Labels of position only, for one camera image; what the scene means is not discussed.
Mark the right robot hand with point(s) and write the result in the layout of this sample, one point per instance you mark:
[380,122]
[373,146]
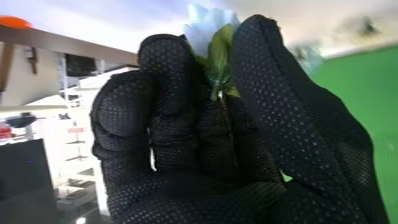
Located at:
[177,173]

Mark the pale blue flower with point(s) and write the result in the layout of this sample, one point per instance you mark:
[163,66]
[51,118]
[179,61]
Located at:
[204,26]

